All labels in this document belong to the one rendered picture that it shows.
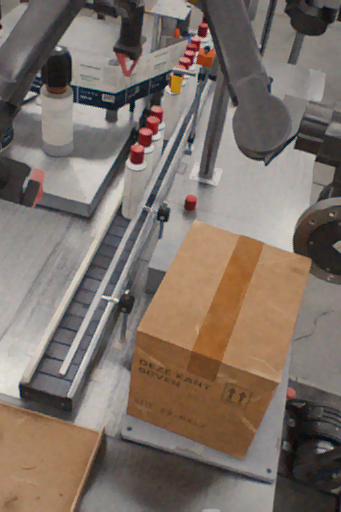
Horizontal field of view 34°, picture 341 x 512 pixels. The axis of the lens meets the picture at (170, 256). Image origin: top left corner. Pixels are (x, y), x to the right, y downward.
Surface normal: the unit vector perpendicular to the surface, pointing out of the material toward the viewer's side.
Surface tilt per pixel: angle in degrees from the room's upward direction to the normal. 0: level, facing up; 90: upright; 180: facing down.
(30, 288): 0
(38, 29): 51
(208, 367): 90
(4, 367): 0
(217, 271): 0
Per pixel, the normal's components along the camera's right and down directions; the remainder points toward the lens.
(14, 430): 0.12, -0.70
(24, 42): -0.13, 0.08
